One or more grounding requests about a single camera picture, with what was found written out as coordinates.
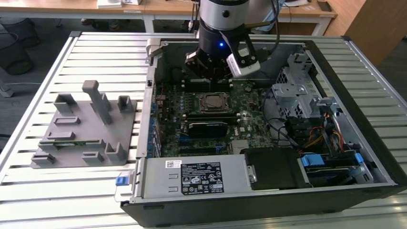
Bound wooden desk white frame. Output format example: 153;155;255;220
0;0;339;34

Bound black open PC case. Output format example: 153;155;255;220
114;35;407;227

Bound yellow red power wires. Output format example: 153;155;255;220
299;112;350;155

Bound silver ribbed chipset heatsink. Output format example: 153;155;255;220
231;140;250;155

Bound black waste bin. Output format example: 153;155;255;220
0;16;42;47
0;32;35;76

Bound metal socket cover frame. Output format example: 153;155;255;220
199;93;233;113

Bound black disk drive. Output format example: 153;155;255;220
305;167;357;188

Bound green RAM stick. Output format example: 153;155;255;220
54;140;101;146

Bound black plastic cover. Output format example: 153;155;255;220
245;147;311;191

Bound small boxy wrist camera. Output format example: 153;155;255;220
183;51;205;72

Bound green motherboard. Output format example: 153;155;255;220
151;80;271;158

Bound white book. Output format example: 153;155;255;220
97;0;125;10

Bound CPU socket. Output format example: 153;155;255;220
197;92;234;113

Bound perforated metal disk bay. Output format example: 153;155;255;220
271;52;323;118

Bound black cable with brass plug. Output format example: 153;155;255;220
245;0;282;29

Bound seated person's legs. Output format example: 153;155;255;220
81;18;137;31

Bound silver power supply handle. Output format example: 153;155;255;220
247;164;258;184

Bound black graphics card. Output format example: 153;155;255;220
187;122;230;139

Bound hard disk in blue carrier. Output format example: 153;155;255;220
299;152;366;173

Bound grey parts rack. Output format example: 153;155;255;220
30;80;141;169

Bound white wrist camera black face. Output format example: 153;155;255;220
226;42;262;78

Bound silver power supply box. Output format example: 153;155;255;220
129;156;258;199

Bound grey case latch handle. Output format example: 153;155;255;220
146;38;163;65

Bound white stand foot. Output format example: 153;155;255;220
0;75;15;98

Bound silver metal bracket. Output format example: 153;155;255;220
313;97;351;156

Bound black RAM slot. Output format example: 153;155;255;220
182;85;235;89
182;82;235;86
186;113;242;117
187;120;242;124
187;118;242;122
186;115;242;119
182;79;235;83

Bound black expansion slot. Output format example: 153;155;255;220
179;147;218;155

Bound wooden cabinet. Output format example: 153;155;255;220
325;0;407;68

